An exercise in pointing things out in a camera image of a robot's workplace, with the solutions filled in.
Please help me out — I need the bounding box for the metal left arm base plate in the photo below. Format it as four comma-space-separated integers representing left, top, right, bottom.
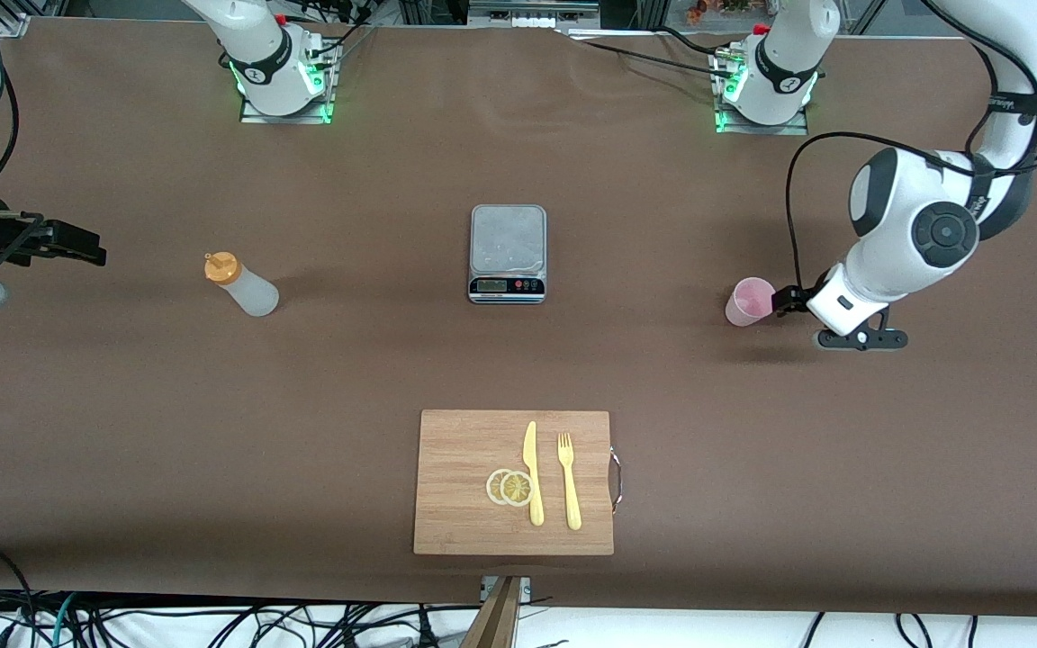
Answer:
714, 54, 810, 137

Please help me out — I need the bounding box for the brown table cover sheet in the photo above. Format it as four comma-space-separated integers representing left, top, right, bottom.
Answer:
0, 16, 1037, 622

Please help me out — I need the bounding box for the yellow plastic fork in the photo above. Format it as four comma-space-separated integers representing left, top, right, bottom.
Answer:
556, 432, 583, 531

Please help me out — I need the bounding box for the pink plastic cup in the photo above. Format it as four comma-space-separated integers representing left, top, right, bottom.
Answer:
725, 277, 779, 328

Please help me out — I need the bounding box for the teal cable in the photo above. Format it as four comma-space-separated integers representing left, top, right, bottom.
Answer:
49, 592, 80, 648

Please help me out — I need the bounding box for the silver digital kitchen scale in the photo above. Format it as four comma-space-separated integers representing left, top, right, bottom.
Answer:
468, 204, 548, 305

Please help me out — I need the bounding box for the yellow plastic knife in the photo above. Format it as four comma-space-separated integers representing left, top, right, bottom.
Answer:
522, 420, 546, 527

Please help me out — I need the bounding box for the small metal bracket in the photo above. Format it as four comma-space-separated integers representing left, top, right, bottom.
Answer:
480, 576, 533, 602

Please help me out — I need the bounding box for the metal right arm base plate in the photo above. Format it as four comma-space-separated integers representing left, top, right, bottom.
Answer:
239, 40, 340, 125

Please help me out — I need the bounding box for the aluminium frame rail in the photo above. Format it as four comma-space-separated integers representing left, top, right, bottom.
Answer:
467, 0, 602, 28

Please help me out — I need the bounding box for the translucent squeeze bottle orange cap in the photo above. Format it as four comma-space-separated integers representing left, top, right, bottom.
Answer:
203, 251, 281, 318

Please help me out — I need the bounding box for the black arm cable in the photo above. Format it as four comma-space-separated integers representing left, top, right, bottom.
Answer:
785, 131, 1037, 298
0, 72, 23, 194

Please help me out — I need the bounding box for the wooden post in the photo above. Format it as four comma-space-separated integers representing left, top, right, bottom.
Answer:
460, 576, 524, 648

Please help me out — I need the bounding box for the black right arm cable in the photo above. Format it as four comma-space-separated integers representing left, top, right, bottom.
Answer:
0, 72, 23, 194

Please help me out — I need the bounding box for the bamboo cutting board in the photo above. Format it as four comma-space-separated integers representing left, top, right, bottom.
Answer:
413, 409, 623, 556

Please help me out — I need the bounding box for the long black cable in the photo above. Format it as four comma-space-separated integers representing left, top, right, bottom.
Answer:
564, 30, 740, 80

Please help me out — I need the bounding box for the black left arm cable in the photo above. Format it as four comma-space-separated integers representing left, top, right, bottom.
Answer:
785, 131, 1037, 298

